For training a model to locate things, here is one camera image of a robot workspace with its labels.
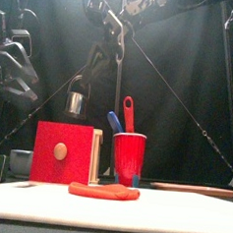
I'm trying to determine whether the grey bowl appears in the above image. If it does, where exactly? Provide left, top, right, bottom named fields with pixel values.
left=8, top=147, right=34, bottom=180

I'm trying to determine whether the red front wooden drawer box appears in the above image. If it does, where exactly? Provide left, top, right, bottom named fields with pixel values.
left=29, top=120, right=105, bottom=188

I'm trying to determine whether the red plastic cup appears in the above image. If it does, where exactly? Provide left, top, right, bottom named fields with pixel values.
left=109, top=130, right=147, bottom=190

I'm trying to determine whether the tan flat tray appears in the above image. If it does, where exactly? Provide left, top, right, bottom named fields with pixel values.
left=149, top=181, right=233, bottom=200

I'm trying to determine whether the white cutting board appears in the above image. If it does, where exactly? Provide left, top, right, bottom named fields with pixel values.
left=0, top=176, right=233, bottom=233

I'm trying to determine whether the small steel pot with handle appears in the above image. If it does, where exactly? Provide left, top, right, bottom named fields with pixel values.
left=62, top=73, right=92, bottom=122

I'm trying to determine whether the blue utensil handle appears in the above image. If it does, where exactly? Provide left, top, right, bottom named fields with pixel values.
left=105, top=110, right=126, bottom=135

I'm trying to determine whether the thin metal frame pole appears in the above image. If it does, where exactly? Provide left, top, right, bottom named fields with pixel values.
left=108, top=60, right=124, bottom=178

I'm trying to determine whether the red utensil handle with hole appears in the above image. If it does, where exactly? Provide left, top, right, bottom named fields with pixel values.
left=120, top=95, right=138, bottom=135

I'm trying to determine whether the diagonal brace wire with turnbuckle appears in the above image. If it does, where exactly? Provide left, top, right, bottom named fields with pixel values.
left=122, top=35, right=233, bottom=180

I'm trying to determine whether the dark frame post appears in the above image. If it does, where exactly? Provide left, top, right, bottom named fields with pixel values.
left=209, top=0, right=233, bottom=160

